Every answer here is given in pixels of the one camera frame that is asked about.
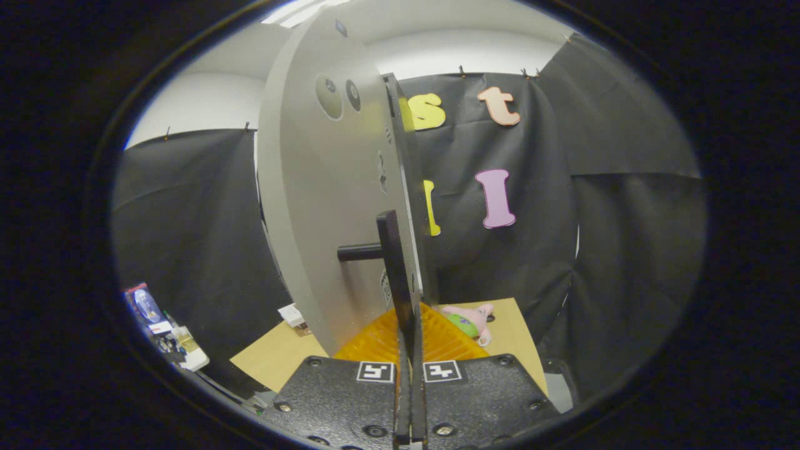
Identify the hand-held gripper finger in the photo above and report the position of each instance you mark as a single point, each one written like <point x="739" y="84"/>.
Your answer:
<point x="403" y="406"/>
<point x="417" y="406"/>

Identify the grey shoe cabinet door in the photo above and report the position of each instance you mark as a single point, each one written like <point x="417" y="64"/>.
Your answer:
<point x="312" y="187"/>

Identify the grey shoe cabinet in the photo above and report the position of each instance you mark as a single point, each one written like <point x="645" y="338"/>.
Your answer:
<point x="405" y="156"/>

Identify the pink and green plush toy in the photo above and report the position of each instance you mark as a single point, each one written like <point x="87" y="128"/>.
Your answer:
<point x="475" y="315"/>

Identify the black backdrop cloth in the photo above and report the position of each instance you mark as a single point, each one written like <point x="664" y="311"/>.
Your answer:
<point x="594" y="219"/>

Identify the ceiling light panel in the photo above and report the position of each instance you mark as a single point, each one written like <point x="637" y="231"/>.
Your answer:
<point x="300" y="11"/>

